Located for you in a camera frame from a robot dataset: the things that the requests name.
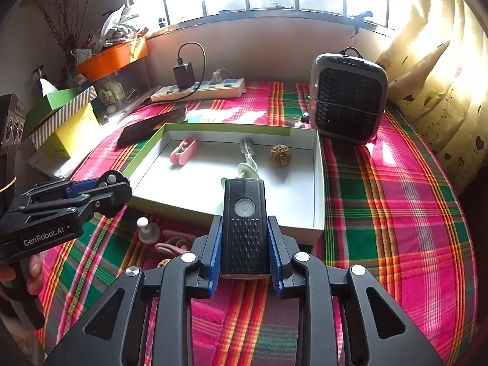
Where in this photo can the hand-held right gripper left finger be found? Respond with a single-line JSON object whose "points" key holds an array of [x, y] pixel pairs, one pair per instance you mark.
{"points": [[215, 251]]}

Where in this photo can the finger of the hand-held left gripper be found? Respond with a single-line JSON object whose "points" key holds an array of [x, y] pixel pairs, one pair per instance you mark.
{"points": [[85, 186], [95, 198]]}

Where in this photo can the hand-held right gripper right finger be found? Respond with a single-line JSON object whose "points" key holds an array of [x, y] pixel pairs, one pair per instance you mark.
{"points": [[274, 255]]}

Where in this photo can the black oval magnet disc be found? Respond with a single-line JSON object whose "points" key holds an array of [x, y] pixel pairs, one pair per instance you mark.
{"points": [[110, 210]]}

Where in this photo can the black bike light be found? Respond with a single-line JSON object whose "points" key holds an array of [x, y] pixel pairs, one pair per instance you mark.
{"points": [[244, 236]]}

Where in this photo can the pink clip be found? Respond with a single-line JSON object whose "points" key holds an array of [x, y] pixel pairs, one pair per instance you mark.
{"points": [[186, 154], [171, 246]]}

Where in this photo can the green white cardboard box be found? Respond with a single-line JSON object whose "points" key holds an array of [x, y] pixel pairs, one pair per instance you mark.
{"points": [[289, 198]]}

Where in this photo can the white green suction hook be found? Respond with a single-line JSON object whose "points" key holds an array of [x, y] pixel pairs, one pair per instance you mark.
{"points": [[246, 169]]}

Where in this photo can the large carved walnut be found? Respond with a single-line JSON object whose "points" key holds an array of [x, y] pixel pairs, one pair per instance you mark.
{"points": [[280, 155]]}

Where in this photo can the person's left hand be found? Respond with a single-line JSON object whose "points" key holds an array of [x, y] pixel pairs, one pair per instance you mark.
{"points": [[35, 274]]}

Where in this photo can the white paper stack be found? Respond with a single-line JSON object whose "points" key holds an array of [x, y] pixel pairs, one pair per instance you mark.
{"points": [[57, 164]]}

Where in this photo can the yellow box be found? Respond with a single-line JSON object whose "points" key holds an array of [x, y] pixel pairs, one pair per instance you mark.
{"points": [[72, 133]]}

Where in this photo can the white knob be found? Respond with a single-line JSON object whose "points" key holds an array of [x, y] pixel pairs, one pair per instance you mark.
{"points": [[149, 232]]}

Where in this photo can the striped box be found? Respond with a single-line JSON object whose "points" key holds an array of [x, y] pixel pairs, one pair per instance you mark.
{"points": [[64, 112]]}

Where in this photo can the black smartphone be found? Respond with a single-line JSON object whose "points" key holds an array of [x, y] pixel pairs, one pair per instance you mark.
{"points": [[152, 125]]}

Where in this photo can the clear plastic organizer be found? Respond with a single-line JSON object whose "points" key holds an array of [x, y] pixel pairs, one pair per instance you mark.
{"points": [[114, 91]]}

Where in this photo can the white tissue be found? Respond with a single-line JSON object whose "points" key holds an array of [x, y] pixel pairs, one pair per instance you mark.
{"points": [[47, 87]]}

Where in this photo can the plaid tablecloth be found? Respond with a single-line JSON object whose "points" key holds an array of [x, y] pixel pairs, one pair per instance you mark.
{"points": [[381, 236]]}

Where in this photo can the orange tray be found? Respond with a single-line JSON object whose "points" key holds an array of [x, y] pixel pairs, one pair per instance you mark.
{"points": [[110, 59]]}

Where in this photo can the black charger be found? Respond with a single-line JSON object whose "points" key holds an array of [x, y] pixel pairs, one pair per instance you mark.
{"points": [[184, 76]]}

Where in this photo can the white power strip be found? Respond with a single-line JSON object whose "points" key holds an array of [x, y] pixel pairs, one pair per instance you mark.
{"points": [[213, 89]]}

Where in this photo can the white plastic bag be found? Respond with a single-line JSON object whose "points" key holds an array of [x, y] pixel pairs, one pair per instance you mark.
{"points": [[114, 23]]}

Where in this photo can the dried twig bouquet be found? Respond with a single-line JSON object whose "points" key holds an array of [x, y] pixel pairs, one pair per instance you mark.
{"points": [[57, 19]]}

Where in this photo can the white plug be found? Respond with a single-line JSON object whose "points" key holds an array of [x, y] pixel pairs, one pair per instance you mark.
{"points": [[217, 77]]}

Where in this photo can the grey space heater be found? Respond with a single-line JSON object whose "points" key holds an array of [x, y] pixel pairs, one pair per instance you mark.
{"points": [[347, 99]]}

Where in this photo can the cream heart print curtain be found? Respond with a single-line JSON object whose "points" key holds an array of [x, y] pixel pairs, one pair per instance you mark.
{"points": [[438, 64]]}

